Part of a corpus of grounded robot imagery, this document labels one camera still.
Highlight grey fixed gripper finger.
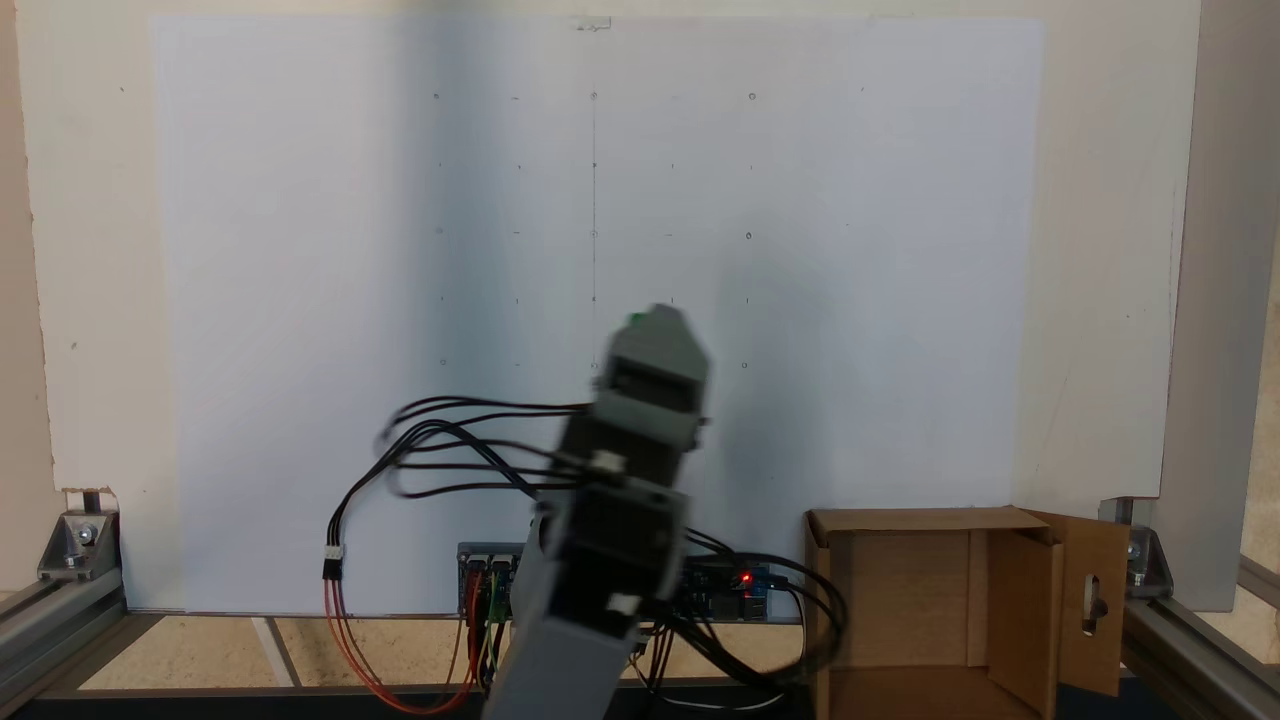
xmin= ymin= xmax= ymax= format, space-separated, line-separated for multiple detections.
xmin=611 ymin=305 xmax=712 ymax=370

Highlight brown cardboard box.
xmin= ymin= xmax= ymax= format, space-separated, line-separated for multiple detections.
xmin=805 ymin=505 xmax=1132 ymax=720

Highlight large white paper sheet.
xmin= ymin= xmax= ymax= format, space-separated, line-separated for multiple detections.
xmin=150 ymin=14 xmax=1047 ymax=614

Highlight circuit board with coloured wires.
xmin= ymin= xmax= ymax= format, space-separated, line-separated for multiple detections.
xmin=457 ymin=542 xmax=532 ymax=623

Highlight green wire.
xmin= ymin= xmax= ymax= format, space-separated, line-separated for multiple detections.
xmin=485 ymin=570 xmax=513 ymax=701

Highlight black motor cable bundle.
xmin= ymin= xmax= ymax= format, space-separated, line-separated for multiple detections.
xmin=640 ymin=525 xmax=849 ymax=703

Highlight thin white cable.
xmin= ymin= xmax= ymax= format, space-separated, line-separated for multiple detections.
xmin=685 ymin=690 xmax=801 ymax=710

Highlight black cable with white connector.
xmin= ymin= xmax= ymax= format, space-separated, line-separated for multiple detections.
xmin=322 ymin=394 xmax=603 ymax=584

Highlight orange and red wires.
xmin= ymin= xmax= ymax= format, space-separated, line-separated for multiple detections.
xmin=322 ymin=575 xmax=484 ymax=716

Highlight aluminium corner bracket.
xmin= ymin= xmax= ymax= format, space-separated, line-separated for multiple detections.
xmin=1099 ymin=497 xmax=1174 ymax=600
xmin=37 ymin=509 xmax=122 ymax=584

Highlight aluminium frame rail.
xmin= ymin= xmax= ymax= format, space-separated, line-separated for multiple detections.
xmin=0 ymin=575 xmax=129 ymax=717
xmin=1238 ymin=554 xmax=1280 ymax=610
xmin=1120 ymin=594 xmax=1280 ymax=720

